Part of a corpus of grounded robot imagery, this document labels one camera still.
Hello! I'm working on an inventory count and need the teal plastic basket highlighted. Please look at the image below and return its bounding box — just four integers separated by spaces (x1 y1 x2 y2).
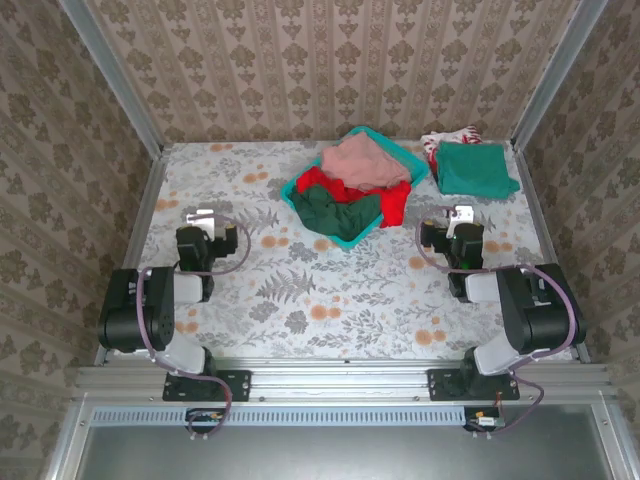
279 125 430 251

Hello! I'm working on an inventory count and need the dark green t-shirt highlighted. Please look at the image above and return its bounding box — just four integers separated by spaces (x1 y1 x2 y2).
290 184 384 240

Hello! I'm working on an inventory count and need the folded teal green t-shirt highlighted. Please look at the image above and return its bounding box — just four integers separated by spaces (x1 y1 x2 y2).
433 141 522 197

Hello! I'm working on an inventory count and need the pink t-shirt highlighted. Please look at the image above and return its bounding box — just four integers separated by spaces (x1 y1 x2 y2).
319 134 414 191

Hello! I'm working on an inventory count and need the floral table cloth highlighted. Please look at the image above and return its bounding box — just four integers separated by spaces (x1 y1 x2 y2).
113 140 576 361

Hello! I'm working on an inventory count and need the red and white patterned t-shirt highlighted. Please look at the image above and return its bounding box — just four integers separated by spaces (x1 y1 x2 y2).
419 124 484 184

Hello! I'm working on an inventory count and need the small connector circuit board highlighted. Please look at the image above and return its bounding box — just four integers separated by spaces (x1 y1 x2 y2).
463 405 504 432
185 407 225 434

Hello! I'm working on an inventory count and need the grey metal sheet panel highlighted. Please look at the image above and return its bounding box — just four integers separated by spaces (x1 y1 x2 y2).
74 424 619 480

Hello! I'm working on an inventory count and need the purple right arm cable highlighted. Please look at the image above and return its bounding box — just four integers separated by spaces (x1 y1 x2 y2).
415 204 587 440

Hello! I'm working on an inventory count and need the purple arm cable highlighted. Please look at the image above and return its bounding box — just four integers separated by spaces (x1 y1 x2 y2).
415 204 587 440
135 212 251 442

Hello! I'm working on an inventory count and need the aluminium table side rail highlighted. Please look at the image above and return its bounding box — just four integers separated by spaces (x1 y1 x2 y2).
94 144 169 366
509 142 592 364

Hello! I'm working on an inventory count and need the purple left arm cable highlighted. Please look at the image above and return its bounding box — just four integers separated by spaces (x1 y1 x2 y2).
135 212 251 442

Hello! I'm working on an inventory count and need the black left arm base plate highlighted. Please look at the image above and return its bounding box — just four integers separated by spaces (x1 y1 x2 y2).
162 368 252 404

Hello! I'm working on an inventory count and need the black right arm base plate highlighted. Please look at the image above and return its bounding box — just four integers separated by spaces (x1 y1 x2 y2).
427 368 521 402

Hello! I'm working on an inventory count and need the long aluminium mounting rail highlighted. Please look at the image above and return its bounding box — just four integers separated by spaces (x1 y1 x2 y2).
74 357 614 404

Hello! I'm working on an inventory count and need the aluminium frame post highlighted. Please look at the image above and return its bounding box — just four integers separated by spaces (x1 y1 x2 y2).
58 0 165 156
510 0 609 151

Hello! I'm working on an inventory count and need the grey slotted cable duct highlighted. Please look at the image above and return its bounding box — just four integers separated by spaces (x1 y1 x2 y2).
92 405 466 427

